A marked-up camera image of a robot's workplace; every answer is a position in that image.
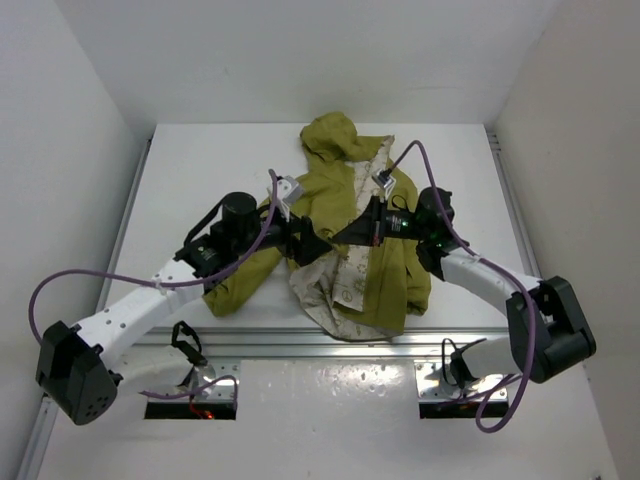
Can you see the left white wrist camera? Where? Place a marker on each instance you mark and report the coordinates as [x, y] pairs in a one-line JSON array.
[[288, 192]]

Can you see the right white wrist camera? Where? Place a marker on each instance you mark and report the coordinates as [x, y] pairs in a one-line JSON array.
[[385, 181]]

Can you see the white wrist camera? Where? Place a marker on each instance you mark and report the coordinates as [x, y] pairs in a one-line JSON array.
[[385, 181], [288, 192]]

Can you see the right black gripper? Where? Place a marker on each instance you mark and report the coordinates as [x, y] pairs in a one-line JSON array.
[[369, 228]]

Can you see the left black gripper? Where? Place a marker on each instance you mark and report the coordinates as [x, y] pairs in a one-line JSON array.
[[300, 250]]

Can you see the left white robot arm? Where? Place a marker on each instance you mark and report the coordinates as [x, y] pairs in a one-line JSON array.
[[77, 363]]

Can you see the white front cover panel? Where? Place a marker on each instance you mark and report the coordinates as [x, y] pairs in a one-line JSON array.
[[316, 420]]

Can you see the olive green hooded jacket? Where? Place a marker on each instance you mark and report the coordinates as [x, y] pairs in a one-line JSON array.
[[354, 293]]

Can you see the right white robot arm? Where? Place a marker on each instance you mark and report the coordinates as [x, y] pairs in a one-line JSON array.
[[547, 330]]

